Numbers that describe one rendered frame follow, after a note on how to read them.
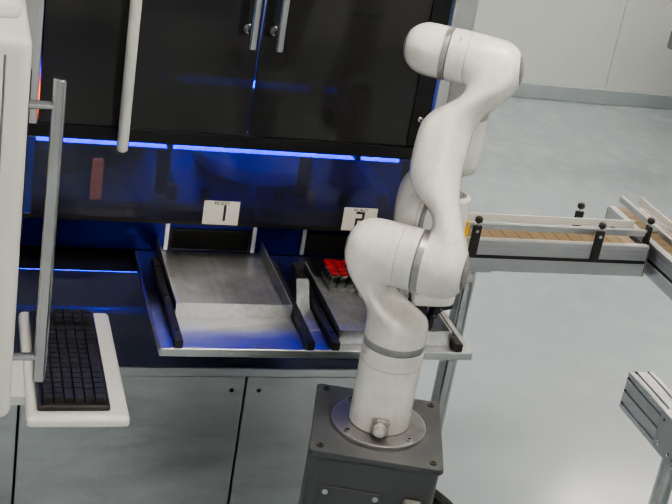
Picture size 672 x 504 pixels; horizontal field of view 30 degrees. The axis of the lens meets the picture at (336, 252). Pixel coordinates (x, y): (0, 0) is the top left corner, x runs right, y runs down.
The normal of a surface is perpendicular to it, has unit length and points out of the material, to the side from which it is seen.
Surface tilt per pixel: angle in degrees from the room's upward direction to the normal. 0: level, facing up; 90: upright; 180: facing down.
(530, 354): 0
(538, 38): 90
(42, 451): 90
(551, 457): 0
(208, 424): 90
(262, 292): 0
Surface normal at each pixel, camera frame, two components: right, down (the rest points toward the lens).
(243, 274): 0.15, -0.91
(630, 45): 0.25, 0.43
